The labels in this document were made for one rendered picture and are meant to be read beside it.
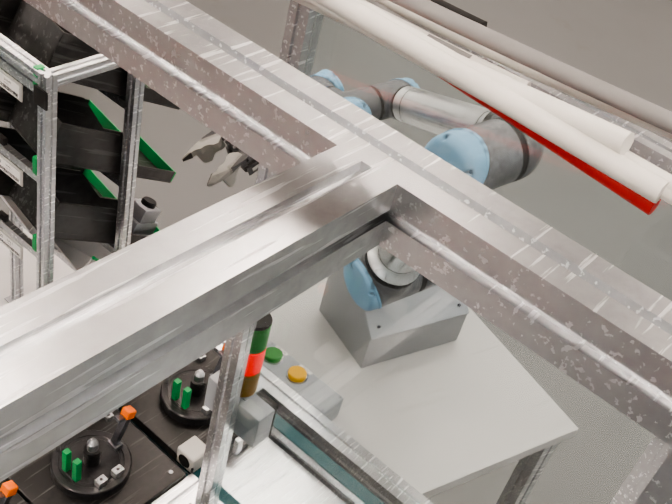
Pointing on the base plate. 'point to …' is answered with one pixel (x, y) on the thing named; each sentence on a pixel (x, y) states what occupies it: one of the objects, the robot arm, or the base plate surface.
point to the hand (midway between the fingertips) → (197, 167)
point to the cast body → (144, 216)
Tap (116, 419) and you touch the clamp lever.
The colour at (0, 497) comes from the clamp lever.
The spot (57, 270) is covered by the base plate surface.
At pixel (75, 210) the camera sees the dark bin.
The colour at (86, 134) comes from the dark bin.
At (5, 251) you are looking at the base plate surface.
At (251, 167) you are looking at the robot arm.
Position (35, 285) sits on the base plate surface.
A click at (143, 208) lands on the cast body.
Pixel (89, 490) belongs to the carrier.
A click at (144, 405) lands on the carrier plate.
